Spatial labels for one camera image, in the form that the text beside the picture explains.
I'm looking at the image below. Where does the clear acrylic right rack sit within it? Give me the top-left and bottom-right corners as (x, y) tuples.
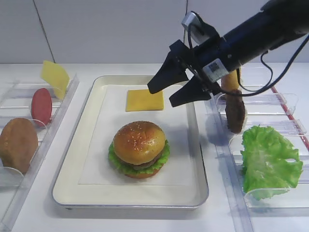
(207, 67), (309, 232)

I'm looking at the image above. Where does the brown meat patty on burger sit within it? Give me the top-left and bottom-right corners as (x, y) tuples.
(125, 156), (161, 170)

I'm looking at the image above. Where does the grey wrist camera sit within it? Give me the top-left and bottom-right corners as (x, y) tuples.
(182, 11), (206, 44)

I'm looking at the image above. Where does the clear acrylic rack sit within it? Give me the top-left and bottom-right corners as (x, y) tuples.
(0, 76), (79, 232)
(207, 67), (309, 232)

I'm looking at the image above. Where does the red strip behind rack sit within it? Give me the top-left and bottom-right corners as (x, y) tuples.
(271, 87), (309, 150)

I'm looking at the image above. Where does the golden bun in right rack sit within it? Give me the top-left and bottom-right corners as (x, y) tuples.
(221, 68), (242, 94)

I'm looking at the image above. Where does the clear acrylic left rack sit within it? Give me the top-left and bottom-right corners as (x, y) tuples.
(0, 76), (79, 232)

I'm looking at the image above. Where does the pale yellow cheese slice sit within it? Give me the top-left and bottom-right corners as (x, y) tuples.
(41, 60), (70, 100)

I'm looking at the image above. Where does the green lettuce under patty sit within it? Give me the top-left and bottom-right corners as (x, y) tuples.
(108, 140), (170, 176)

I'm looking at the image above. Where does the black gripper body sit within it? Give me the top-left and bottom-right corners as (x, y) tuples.
(170, 37), (241, 95)

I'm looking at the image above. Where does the white metal tray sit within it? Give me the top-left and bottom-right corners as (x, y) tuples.
(53, 75), (209, 209)

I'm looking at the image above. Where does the orange cheese slice on tray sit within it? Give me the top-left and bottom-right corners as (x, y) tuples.
(126, 89), (164, 112)

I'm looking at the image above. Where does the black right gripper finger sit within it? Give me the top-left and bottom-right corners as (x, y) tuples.
(147, 52), (189, 94)

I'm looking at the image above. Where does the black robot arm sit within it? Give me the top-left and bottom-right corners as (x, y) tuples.
(147, 0), (309, 107)

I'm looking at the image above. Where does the sesame top bun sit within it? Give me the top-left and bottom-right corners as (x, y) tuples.
(112, 121), (166, 165)

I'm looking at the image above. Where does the black cable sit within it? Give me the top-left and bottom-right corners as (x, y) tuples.
(185, 14), (309, 97)

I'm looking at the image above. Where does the large green lettuce leaf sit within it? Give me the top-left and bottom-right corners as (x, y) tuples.
(240, 126), (303, 200)

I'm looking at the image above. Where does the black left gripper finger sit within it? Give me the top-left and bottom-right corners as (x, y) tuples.
(169, 76), (211, 107)

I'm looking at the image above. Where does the dark meat patty upright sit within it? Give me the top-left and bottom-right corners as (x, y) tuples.
(225, 95), (246, 133)

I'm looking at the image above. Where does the red tomato slice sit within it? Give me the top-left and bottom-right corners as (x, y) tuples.
(31, 88), (52, 127)

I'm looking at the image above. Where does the brown bun in left rack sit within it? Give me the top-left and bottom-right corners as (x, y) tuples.
(0, 118), (38, 174)

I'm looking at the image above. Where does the bottom bun on tray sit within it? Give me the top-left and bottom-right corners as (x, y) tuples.
(122, 166), (163, 179)

